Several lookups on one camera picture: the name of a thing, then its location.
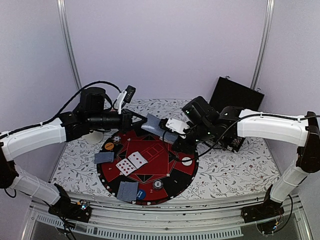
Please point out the black poker chip case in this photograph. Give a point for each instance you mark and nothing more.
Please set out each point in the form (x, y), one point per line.
(229, 93)

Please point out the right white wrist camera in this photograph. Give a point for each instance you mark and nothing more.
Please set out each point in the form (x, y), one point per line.
(174, 125)

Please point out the face-up king card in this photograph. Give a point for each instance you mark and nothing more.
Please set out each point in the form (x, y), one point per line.
(152, 125)

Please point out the face-down card front seat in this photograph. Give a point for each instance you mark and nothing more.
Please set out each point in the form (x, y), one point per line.
(121, 196)

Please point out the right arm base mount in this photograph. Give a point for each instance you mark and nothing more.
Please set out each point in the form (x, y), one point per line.
(265, 210)

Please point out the left aluminium frame post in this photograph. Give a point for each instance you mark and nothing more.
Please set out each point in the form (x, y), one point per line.
(62, 13)

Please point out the round red black poker mat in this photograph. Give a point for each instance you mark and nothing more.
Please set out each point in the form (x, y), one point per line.
(163, 164)

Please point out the aluminium frame post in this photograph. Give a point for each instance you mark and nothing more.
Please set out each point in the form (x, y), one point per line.
(62, 13)
(268, 18)

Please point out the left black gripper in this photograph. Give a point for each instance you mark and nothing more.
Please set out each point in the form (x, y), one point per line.
(126, 124)

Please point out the blue playing card deck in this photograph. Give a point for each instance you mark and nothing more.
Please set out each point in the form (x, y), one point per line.
(169, 137)

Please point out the right aluminium frame post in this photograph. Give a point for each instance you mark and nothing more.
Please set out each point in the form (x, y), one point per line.
(268, 18)

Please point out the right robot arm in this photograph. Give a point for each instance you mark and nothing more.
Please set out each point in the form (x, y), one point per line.
(301, 131)

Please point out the aluminium front rail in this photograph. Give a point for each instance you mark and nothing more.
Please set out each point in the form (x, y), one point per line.
(181, 219)

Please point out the face-up red diamonds card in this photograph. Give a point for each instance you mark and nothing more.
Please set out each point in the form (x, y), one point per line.
(125, 167)

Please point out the chip row outer right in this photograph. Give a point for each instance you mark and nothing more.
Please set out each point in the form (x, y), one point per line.
(236, 143)

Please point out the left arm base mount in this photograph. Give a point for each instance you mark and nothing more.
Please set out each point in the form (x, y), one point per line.
(65, 209)

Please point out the face-down card seat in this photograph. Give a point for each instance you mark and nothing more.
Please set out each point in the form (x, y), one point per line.
(110, 157)
(121, 196)

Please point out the blue small blind button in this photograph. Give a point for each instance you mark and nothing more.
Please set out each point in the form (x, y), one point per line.
(141, 194)

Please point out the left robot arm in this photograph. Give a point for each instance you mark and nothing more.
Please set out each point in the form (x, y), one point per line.
(62, 128)

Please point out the orange big blind button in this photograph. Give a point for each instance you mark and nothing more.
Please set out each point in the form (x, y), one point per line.
(109, 146)

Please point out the white dealer button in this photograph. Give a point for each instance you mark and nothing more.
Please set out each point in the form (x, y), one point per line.
(186, 161)

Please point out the small poker chip stack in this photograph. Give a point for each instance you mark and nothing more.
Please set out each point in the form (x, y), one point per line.
(157, 185)

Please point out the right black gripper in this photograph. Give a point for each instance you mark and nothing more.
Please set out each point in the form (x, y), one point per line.
(184, 146)

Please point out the cream ceramic cup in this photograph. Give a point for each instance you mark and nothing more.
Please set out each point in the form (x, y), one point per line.
(94, 137)

